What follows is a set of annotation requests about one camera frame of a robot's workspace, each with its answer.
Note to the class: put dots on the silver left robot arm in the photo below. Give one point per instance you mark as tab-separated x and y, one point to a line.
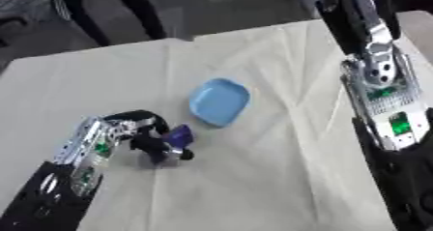
79	151

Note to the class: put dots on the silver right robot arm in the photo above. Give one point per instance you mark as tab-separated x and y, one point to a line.
394	119

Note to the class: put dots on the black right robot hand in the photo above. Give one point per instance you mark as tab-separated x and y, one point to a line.
338	19

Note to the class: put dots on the blue square plate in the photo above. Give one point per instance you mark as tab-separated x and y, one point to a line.
220	102

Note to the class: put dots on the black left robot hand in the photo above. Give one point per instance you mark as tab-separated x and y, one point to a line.
149	143

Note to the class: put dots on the purple toy block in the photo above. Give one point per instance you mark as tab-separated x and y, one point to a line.
181	135

